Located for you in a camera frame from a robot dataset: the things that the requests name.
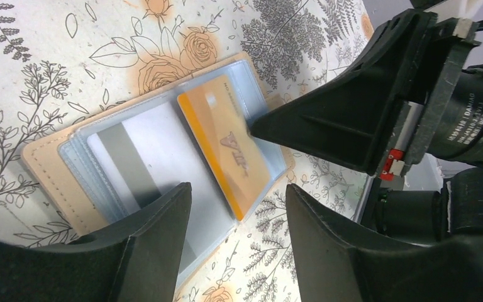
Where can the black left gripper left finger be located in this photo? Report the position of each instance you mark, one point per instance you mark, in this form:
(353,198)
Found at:
(134,259)

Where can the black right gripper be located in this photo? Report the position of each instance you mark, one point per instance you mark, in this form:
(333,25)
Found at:
(349,121)

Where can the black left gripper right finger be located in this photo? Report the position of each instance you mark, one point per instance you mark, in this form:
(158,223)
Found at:
(337,259)

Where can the white card with grey stripe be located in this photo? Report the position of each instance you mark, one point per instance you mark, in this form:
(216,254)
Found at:
(143,151)

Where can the orange yellow credit card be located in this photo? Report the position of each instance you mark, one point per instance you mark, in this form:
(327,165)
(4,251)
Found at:
(219,127)

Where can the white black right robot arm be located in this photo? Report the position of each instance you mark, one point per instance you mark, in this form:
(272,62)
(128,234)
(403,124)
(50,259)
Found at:
(434,200)

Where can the floral patterned table mat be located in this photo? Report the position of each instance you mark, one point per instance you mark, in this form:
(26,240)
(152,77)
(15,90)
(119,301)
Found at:
(63,62)

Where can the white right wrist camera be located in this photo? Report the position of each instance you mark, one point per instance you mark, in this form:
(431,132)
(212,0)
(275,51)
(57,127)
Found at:
(457,9)

